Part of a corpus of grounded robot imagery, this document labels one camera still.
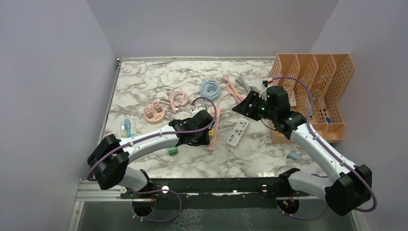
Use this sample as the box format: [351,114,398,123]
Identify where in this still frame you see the pink brown plug adapter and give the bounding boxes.
[153,102,163,113]

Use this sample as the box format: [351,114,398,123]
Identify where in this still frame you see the blue coiled power cable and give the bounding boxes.
[200,80,221,103]

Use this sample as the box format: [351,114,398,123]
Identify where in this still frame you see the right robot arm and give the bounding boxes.
[232,86,378,216]

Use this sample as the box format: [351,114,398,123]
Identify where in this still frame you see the pink power strip cable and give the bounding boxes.
[217,76,248,111]

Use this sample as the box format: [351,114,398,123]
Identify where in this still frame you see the pink long power strip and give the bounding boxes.
[206,107,220,152]

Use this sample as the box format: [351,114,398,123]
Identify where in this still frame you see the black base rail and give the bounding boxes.
[120,177,307,210]

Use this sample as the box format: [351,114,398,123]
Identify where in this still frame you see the grey bundled cable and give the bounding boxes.
[235,76,259,95]

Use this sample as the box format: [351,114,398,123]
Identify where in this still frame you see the green plug adapter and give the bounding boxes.
[167,147,178,156]

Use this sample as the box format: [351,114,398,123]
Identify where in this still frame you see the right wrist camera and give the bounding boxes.
[259,78,275,98]

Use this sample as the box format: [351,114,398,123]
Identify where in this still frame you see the white power strip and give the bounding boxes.
[227,118,249,147]

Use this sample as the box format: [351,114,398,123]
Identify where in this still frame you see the pink coiled cable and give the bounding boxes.
[159,87,190,114]

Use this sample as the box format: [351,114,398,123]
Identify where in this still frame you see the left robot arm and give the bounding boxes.
[87,110,215,198]

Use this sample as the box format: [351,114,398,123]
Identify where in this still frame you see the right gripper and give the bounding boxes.
[233,90,277,121]

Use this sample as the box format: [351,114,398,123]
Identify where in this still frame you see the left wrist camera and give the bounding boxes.
[190,105,207,117]

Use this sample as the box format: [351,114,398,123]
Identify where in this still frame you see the pink round power strip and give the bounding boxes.
[143,103,166,125]

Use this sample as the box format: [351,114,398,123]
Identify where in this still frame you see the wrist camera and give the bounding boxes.
[259,78,275,98]
[190,105,207,117]

